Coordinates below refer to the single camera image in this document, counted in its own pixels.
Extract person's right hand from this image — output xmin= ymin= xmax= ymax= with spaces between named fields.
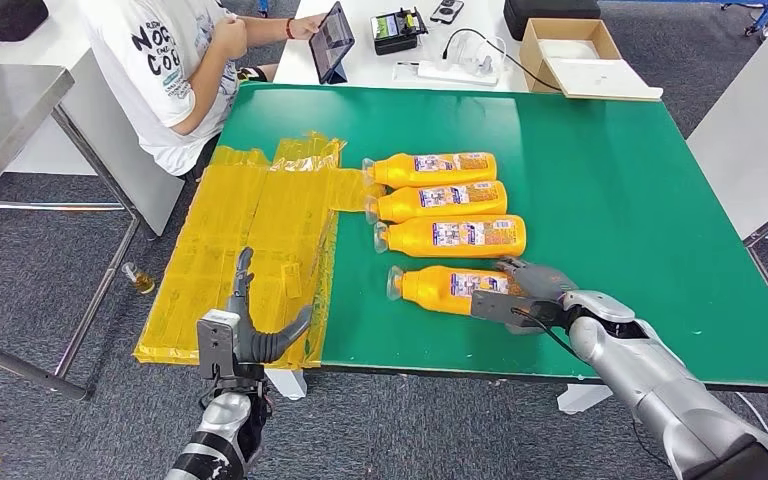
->
xmin=208 ymin=16 xmax=249 ymax=61

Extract black device green label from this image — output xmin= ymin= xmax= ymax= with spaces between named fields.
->
xmin=369 ymin=7 xmax=430 ymax=56

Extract black bag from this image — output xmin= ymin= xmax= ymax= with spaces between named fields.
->
xmin=0 ymin=0 xmax=51 ymax=51

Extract open cardboard box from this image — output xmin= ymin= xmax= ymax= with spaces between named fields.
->
xmin=519 ymin=17 xmax=624 ymax=94

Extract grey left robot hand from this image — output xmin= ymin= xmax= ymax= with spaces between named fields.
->
xmin=226 ymin=246 xmax=314 ymax=366

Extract white power strip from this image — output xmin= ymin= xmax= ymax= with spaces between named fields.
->
xmin=392 ymin=58 xmax=501 ymax=87

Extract person's left hand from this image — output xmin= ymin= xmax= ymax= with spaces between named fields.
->
xmin=289 ymin=13 xmax=328 ymax=41

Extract white foam pad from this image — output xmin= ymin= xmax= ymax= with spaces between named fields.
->
xmin=537 ymin=37 xmax=603 ymax=61

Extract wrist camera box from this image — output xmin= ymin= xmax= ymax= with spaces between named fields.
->
xmin=470 ymin=290 xmax=565 ymax=331
xmin=196 ymin=309 xmax=243 ymax=381

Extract black cable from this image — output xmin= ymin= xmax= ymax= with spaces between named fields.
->
xmin=441 ymin=26 xmax=563 ymax=93

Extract yellow taped plastic sheet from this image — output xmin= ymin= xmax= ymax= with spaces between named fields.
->
xmin=133 ymin=131 xmax=389 ymax=371

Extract small glass bottle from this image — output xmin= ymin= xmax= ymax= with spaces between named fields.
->
xmin=120 ymin=261 xmax=157 ymax=296

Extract orange detergent bottle clear cap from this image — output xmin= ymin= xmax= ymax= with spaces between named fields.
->
xmin=361 ymin=151 xmax=499 ymax=190
xmin=386 ymin=264 xmax=524 ymax=317
xmin=373 ymin=213 xmax=528 ymax=260
xmin=364 ymin=180 xmax=510 ymax=225

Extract black case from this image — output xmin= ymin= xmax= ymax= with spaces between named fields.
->
xmin=503 ymin=0 xmax=603 ymax=42

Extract white desk with side panel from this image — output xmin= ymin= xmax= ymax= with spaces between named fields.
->
xmin=0 ymin=0 xmax=187 ymax=238

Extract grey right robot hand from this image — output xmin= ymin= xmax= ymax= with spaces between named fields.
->
xmin=493 ymin=256 xmax=581 ymax=303

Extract person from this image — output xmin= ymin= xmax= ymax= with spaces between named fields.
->
xmin=75 ymin=0 xmax=329 ymax=179

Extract steel table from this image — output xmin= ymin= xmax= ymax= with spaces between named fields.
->
xmin=0 ymin=61 xmax=143 ymax=402

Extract white table foot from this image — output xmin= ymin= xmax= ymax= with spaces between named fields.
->
xmin=556 ymin=384 xmax=614 ymax=415
xmin=264 ymin=368 xmax=308 ymax=401

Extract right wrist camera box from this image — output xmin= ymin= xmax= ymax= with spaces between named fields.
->
xmin=470 ymin=290 xmax=565 ymax=331

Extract white flat board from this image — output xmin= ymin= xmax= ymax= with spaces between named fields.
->
xmin=546 ymin=56 xmax=665 ymax=103

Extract black tablet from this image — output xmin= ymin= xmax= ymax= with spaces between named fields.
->
xmin=308 ymin=1 xmax=357 ymax=85

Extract clear plastic bag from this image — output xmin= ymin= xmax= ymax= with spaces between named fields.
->
xmin=448 ymin=29 xmax=510 ymax=75

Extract white table metal legs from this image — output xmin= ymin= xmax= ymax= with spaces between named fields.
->
xmin=685 ymin=9 xmax=768 ymax=359

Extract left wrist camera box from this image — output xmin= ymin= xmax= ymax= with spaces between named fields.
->
xmin=196 ymin=309 xmax=243 ymax=381

